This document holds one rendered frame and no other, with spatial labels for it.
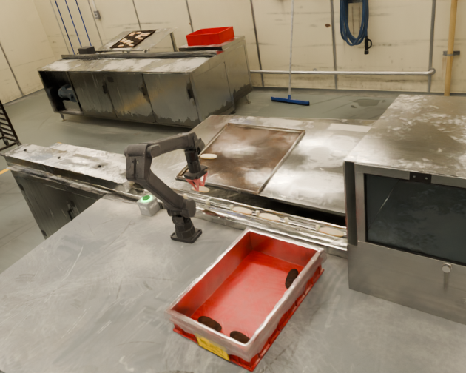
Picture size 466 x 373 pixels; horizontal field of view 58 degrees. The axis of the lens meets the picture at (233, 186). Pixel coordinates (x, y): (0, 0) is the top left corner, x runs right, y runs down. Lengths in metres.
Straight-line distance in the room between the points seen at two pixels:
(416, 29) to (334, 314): 4.13
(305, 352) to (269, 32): 4.97
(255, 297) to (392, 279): 0.45
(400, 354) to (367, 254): 0.29
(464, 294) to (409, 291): 0.15
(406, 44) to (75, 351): 4.56
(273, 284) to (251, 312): 0.14
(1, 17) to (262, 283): 8.24
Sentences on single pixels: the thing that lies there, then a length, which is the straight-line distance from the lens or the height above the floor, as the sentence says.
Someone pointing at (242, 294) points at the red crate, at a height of 0.82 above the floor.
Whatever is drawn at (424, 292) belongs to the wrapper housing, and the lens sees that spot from 1.38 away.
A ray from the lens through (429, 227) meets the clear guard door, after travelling 1.23.
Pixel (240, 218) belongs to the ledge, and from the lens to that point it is 1.79.
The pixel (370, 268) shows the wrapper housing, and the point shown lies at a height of 0.94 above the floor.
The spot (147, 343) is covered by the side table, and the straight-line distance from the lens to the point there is 1.46.
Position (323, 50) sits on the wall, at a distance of 5.57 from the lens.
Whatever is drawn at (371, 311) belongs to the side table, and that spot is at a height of 0.82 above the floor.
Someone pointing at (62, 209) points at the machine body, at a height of 0.58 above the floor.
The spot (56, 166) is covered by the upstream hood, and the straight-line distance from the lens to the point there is 2.70.
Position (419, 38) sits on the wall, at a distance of 5.18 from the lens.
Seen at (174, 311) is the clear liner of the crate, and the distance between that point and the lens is 1.37.
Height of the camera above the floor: 1.86
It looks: 29 degrees down
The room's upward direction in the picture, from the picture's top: 12 degrees counter-clockwise
